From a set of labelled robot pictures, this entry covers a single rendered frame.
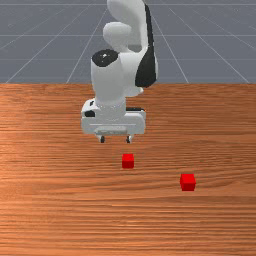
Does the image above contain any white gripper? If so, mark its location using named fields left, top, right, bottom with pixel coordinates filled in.
left=80, top=98, right=147, bottom=145

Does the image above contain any red cube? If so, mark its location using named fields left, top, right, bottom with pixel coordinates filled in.
left=179, top=173, right=197, bottom=192
left=121, top=153, right=135, bottom=170

